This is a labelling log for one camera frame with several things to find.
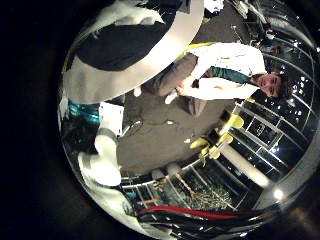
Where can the black piece of clothing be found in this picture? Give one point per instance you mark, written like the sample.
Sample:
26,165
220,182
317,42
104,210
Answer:
123,43

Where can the person in white shirt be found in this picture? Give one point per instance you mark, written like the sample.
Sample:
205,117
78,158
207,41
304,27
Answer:
226,71

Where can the teal plastic object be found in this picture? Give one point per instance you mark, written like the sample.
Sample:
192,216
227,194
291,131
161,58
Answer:
83,111

